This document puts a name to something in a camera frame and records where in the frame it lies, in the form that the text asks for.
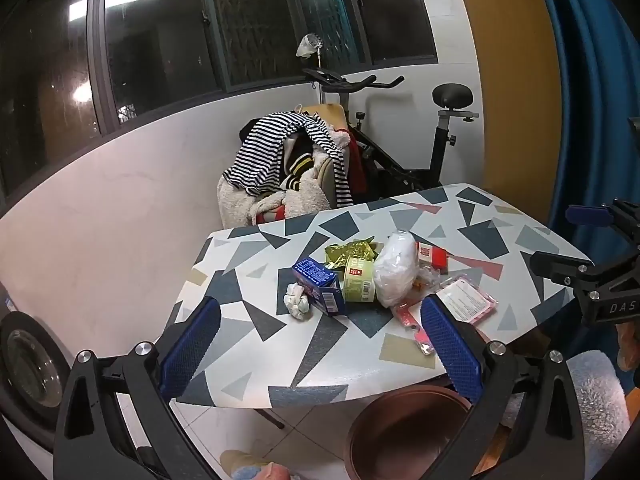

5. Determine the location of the clear plastic wrapper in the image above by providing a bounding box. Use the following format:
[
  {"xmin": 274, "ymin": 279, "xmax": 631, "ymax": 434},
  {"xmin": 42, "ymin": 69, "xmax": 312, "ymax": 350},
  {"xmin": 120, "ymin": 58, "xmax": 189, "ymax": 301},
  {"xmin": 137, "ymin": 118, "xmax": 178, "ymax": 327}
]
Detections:
[{"xmin": 412, "ymin": 265, "xmax": 443, "ymax": 293}]

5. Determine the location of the wooden door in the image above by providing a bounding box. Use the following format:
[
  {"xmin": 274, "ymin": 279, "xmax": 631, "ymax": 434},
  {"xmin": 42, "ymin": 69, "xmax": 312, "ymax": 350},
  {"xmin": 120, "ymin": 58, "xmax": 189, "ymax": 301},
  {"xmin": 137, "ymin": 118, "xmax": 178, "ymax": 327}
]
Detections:
[{"xmin": 447, "ymin": 0, "xmax": 563, "ymax": 216}]

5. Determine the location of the washing machine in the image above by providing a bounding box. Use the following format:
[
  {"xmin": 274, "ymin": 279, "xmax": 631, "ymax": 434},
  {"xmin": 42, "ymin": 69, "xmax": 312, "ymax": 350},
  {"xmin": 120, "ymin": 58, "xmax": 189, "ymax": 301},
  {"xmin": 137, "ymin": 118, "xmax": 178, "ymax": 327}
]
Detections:
[{"xmin": 0, "ymin": 285, "xmax": 81, "ymax": 456}]

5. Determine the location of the dark garment with yellow stripes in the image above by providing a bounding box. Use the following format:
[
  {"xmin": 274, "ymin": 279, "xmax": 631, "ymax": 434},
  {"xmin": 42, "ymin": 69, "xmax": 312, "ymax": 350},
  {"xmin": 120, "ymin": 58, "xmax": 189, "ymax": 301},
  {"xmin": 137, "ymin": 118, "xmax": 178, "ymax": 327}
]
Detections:
[{"xmin": 282, "ymin": 132, "xmax": 321, "ymax": 191}]

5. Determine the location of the red cloth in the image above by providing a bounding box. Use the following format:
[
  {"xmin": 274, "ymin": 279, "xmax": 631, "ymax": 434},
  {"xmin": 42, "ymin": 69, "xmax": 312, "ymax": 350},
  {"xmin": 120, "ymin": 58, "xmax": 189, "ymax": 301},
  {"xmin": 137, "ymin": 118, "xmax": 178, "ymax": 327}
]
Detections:
[{"xmin": 345, "ymin": 130, "xmax": 371, "ymax": 196}]

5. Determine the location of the dark window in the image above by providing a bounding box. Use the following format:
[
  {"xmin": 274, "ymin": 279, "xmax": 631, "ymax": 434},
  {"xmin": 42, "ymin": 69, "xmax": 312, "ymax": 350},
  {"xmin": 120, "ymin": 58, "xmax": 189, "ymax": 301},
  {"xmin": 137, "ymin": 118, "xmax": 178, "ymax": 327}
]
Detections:
[{"xmin": 0, "ymin": 0, "xmax": 441, "ymax": 201}]

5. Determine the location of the fluffy pale pajama leg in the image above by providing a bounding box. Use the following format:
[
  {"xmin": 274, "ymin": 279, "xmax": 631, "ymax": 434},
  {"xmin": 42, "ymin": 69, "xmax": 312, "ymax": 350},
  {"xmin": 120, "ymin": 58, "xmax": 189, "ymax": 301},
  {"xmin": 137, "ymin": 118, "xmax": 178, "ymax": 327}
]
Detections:
[{"xmin": 500, "ymin": 351, "xmax": 632, "ymax": 480}]

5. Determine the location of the black exercise bike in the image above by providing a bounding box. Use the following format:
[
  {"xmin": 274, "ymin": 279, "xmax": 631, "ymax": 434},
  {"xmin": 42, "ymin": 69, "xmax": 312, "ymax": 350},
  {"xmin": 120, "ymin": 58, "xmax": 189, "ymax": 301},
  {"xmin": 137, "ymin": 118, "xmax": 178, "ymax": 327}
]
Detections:
[{"xmin": 301, "ymin": 67, "xmax": 480, "ymax": 196}]

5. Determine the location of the pale green paper cup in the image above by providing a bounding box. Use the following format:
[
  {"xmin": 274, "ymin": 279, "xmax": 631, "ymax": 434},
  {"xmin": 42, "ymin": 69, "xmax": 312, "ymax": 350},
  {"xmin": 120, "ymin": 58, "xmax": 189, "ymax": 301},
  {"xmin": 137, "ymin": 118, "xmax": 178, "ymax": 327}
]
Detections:
[{"xmin": 341, "ymin": 257, "xmax": 379, "ymax": 305}]

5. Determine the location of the black white striped shirt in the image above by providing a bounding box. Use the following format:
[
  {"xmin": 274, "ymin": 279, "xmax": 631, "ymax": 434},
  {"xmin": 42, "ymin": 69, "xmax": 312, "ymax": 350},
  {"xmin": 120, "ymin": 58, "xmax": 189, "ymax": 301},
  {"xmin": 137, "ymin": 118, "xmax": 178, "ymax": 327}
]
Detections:
[{"xmin": 222, "ymin": 111, "xmax": 353, "ymax": 209}]

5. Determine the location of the pink plastic package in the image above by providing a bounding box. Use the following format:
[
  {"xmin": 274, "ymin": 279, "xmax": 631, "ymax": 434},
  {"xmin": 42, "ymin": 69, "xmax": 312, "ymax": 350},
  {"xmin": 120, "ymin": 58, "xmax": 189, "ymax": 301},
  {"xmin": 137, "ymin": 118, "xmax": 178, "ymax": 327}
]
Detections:
[{"xmin": 391, "ymin": 300, "xmax": 436, "ymax": 356}]

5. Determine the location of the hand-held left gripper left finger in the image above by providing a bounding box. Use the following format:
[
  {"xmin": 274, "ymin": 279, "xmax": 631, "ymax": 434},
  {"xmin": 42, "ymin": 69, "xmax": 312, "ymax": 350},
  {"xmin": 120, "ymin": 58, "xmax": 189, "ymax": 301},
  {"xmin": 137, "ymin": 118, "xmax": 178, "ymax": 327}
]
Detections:
[{"xmin": 54, "ymin": 296, "xmax": 223, "ymax": 480}]

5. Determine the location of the red and white box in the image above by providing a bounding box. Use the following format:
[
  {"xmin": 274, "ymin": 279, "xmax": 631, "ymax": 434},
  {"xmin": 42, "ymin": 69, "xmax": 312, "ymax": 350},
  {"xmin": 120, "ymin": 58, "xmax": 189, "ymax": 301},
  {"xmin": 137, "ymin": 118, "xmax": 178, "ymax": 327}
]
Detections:
[{"xmin": 416, "ymin": 241, "xmax": 451, "ymax": 275}]

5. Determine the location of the blue curtain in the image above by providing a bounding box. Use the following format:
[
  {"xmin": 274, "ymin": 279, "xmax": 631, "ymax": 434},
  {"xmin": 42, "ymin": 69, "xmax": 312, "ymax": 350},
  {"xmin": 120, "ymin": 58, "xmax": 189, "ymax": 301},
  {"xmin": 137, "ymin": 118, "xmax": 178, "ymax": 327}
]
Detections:
[{"xmin": 527, "ymin": 0, "xmax": 640, "ymax": 266}]

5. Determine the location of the pink packet with white label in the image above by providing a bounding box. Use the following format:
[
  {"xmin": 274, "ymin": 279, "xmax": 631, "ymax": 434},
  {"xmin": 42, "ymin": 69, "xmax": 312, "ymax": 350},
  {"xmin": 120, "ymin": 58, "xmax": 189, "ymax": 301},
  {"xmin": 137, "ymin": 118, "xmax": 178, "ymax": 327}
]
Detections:
[{"xmin": 434, "ymin": 275, "xmax": 498, "ymax": 326}]

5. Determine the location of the tan wooden chair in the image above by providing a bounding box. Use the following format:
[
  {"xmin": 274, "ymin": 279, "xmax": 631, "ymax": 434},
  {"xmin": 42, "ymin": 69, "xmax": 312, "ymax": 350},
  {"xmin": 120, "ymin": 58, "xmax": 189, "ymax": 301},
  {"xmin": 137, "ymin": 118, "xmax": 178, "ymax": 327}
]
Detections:
[{"xmin": 300, "ymin": 102, "xmax": 351, "ymax": 206}]

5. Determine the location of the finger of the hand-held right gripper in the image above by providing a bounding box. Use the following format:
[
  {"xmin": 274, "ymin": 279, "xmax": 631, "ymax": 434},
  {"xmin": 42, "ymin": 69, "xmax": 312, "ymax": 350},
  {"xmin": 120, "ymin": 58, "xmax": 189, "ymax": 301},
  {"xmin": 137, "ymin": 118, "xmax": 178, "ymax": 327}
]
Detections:
[
  {"xmin": 566, "ymin": 199, "xmax": 640, "ymax": 241},
  {"xmin": 529, "ymin": 250, "xmax": 608, "ymax": 288}
]

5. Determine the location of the white plastic bag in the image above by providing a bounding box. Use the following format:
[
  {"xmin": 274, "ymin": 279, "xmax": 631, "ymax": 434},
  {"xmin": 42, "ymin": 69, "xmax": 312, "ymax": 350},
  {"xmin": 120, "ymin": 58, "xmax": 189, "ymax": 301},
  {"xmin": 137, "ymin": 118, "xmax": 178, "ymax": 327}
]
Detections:
[{"xmin": 372, "ymin": 231, "xmax": 421, "ymax": 309}]

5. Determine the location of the blue cardboard box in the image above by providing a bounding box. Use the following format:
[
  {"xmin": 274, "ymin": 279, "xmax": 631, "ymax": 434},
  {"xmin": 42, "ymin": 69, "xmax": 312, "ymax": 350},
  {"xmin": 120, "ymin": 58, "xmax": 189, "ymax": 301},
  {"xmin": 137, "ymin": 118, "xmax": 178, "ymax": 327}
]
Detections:
[{"xmin": 291, "ymin": 257, "xmax": 348, "ymax": 317}]

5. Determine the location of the brown round bin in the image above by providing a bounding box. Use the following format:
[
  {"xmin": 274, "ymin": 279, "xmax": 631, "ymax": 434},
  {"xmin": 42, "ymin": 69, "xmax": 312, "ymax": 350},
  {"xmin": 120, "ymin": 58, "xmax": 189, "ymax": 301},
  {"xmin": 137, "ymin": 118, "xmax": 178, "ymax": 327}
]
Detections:
[{"xmin": 344, "ymin": 385, "xmax": 501, "ymax": 480}]

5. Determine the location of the gold foil wrapper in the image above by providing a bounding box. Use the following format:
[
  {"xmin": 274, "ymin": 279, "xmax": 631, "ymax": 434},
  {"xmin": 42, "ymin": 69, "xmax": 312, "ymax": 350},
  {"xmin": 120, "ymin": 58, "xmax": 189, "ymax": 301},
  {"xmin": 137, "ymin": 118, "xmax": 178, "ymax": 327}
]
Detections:
[{"xmin": 324, "ymin": 240, "xmax": 381, "ymax": 267}]

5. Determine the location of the tan and blue slipper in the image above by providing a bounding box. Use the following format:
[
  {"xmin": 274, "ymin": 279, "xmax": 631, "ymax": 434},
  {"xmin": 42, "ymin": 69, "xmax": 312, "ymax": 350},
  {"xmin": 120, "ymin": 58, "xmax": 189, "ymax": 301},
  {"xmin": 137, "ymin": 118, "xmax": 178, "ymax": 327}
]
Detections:
[{"xmin": 220, "ymin": 449, "xmax": 293, "ymax": 480}]

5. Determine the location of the white tissue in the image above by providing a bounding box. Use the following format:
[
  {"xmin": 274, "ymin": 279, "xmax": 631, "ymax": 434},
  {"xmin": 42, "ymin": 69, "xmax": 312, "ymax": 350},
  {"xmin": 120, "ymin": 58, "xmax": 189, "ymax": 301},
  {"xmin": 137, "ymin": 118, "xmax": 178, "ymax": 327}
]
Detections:
[{"xmin": 283, "ymin": 282, "xmax": 313, "ymax": 321}]

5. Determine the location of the person's right hand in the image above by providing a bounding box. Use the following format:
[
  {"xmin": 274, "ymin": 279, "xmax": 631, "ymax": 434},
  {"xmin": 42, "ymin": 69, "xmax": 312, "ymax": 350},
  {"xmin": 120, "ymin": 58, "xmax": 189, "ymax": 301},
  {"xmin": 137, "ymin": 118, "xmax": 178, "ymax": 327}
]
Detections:
[{"xmin": 616, "ymin": 322, "xmax": 640, "ymax": 373}]

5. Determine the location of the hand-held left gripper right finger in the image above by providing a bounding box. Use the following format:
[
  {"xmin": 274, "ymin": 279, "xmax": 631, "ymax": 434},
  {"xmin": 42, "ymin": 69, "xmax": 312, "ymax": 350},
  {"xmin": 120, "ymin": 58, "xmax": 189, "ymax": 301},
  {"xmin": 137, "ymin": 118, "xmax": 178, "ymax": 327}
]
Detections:
[{"xmin": 420, "ymin": 292, "xmax": 586, "ymax": 480}]

